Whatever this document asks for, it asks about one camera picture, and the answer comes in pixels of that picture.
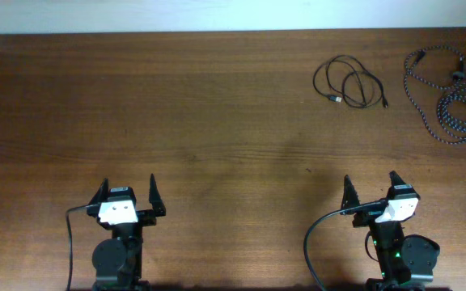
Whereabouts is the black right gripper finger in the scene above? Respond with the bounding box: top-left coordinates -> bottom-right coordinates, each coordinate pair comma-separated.
389,171 -> 407,190
341,175 -> 361,214

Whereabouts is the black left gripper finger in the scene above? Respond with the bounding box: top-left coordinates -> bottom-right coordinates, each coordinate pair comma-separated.
149,174 -> 166,217
89,178 -> 109,205

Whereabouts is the black and white braided cable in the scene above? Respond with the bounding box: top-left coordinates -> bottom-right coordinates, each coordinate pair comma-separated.
402,44 -> 466,146

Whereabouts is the thin black cable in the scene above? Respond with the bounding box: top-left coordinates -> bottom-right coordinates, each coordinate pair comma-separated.
311,54 -> 389,110

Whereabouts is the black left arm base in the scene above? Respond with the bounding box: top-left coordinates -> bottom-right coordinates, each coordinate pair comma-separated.
91,281 -> 152,291

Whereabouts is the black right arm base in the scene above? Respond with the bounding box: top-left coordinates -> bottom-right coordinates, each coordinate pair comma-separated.
363,279 -> 428,291

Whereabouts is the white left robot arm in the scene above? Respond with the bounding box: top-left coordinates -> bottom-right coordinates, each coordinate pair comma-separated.
87,175 -> 166,291

